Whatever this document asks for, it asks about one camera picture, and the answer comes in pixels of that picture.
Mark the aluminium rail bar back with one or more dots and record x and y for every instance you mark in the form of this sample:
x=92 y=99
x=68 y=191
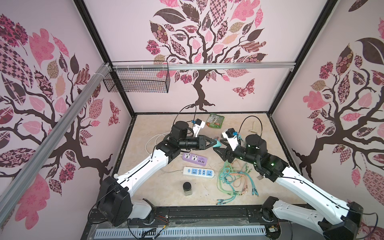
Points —
x=221 y=66

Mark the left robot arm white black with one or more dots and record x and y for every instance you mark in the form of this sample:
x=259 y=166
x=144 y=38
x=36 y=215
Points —
x=114 y=200

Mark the teal charger plug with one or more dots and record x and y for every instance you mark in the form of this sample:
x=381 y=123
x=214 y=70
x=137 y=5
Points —
x=217 y=145

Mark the white blue power strip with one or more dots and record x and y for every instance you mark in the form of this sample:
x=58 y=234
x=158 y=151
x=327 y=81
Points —
x=198 y=172

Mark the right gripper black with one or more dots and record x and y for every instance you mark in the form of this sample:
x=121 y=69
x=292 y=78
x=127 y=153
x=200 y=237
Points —
x=224 y=152

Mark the small wooden brush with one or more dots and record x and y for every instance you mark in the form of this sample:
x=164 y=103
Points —
x=254 y=129

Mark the white slotted cable duct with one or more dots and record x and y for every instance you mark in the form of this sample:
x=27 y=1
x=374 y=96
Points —
x=179 y=233

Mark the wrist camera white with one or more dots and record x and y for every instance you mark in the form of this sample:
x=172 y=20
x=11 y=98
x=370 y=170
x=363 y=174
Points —
x=232 y=137
x=197 y=127

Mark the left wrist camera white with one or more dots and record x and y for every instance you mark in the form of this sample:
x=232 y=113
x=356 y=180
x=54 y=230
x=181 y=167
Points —
x=197 y=127

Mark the green snack packet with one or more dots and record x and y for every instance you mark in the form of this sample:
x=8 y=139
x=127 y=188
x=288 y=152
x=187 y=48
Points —
x=215 y=121

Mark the purple power strip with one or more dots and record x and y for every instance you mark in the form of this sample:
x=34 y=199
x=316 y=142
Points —
x=195 y=159

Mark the black wire mesh basket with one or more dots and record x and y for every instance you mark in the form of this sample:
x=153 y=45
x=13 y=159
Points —
x=138 y=77

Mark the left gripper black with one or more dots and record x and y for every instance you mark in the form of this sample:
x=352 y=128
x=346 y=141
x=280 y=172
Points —
x=201 y=142

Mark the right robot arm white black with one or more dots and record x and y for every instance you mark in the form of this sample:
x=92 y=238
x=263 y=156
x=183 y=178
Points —
x=329 y=216

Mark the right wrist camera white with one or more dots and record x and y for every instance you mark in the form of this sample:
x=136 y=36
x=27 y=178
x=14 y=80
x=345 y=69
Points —
x=232 y=137

